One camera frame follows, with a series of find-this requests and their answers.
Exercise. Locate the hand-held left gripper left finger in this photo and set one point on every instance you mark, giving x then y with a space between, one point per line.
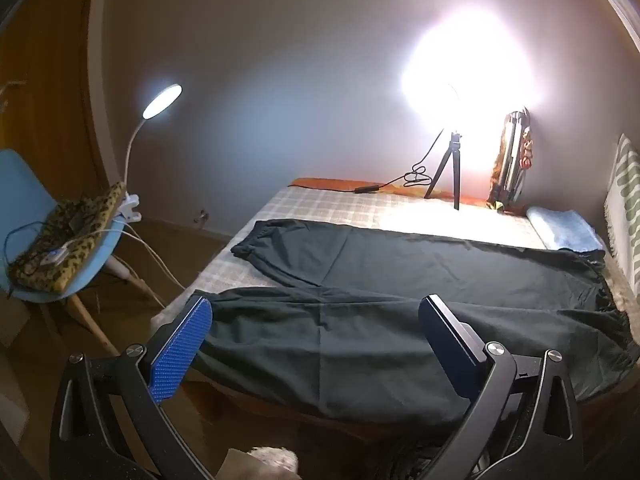
180 347

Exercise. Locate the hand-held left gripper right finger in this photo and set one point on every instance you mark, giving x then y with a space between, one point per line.
447 347

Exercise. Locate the black pants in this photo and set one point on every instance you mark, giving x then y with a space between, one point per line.
375 270

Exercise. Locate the fluffy beige slipper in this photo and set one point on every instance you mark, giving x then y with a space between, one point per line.
272 457

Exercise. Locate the small white device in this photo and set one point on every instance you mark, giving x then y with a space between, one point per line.
54 256

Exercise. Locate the leopard print cushion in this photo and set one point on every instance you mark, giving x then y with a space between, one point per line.
95 210

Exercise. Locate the folded light blue towel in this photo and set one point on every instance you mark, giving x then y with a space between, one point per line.
565 227

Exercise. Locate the beige plaid blanket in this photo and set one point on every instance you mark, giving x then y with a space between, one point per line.
310 205

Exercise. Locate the orange bed sheet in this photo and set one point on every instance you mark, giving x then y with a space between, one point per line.
320 183

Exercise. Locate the light blue chair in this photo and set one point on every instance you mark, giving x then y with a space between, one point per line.
20 180

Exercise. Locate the green striped white cloth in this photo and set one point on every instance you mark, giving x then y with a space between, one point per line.
627 200

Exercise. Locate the white gooseneck clamp lamp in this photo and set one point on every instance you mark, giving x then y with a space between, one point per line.
162 100

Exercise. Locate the wooden door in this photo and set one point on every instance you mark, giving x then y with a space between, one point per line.
45 60

